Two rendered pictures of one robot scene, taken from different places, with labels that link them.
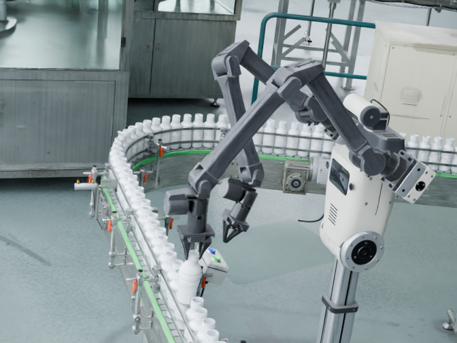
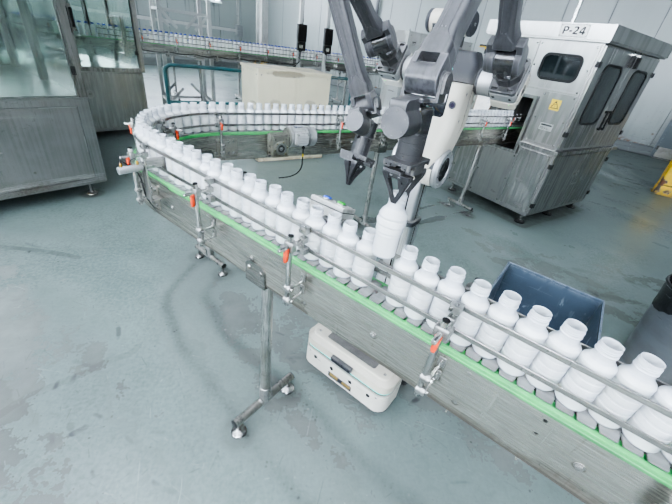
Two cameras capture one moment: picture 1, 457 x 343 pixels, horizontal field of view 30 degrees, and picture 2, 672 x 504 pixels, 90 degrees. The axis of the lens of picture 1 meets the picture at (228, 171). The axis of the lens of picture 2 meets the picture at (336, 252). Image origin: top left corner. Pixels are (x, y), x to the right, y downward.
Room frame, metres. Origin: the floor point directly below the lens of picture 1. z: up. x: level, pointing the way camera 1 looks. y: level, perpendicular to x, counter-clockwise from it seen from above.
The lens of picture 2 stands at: (1.75, 0.61, 1.56)
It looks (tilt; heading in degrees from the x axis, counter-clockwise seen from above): 32 degrees down; 324
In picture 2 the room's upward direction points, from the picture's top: 8 degrees clockwise
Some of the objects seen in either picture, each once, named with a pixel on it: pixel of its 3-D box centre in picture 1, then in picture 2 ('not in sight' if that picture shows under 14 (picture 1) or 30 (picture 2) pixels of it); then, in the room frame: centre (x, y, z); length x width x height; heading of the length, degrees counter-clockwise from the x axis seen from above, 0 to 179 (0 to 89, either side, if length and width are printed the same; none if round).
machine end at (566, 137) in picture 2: not in sight; (541, 125); (4.17, -4.03, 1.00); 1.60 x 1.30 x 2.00; 92
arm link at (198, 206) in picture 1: (196, 205); (415, 120); (2.27, 0.08, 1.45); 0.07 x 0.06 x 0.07; 111
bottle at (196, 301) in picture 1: (195, 323); (403, 276); (2.22, 0.05, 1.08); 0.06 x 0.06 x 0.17
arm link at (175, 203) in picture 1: (186, 195); (413, 103); (2.26, 0.11, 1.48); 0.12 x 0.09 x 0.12; 111
